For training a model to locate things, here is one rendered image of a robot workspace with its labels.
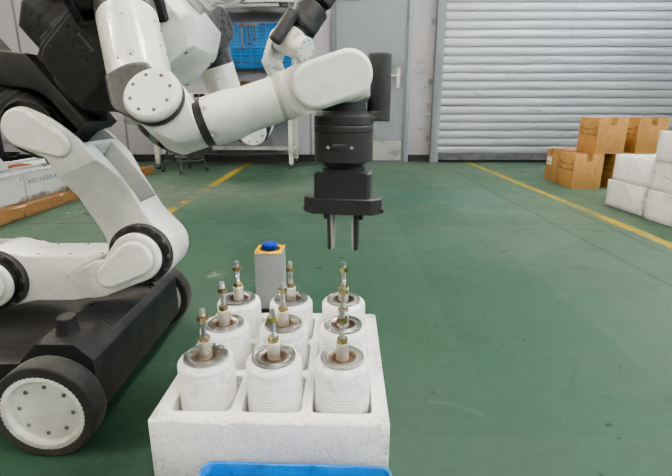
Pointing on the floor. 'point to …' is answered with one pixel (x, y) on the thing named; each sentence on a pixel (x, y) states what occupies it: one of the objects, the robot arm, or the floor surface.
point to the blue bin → (288, 469)
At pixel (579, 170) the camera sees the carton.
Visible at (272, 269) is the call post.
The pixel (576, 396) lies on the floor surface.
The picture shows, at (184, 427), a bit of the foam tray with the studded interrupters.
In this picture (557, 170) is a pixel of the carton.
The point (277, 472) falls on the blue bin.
